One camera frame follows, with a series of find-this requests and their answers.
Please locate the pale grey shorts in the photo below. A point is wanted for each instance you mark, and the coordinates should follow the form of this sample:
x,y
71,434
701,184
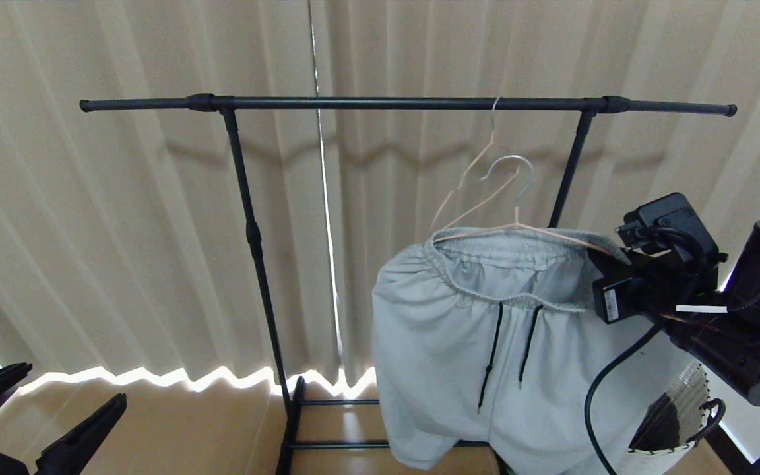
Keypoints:
x,y
433,356

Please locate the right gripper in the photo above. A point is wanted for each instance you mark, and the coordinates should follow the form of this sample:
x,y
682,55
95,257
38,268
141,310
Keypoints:
x,y
657,293

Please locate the black clothes rack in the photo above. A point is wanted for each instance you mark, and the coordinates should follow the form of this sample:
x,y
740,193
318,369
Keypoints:
x,y
353,103

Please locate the pink clothes hanger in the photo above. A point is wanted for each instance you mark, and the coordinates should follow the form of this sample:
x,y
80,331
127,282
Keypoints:
x,y
479,161
517,227

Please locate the white laundry basket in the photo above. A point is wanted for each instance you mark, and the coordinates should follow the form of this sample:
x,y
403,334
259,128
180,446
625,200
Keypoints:
x,y
677,402

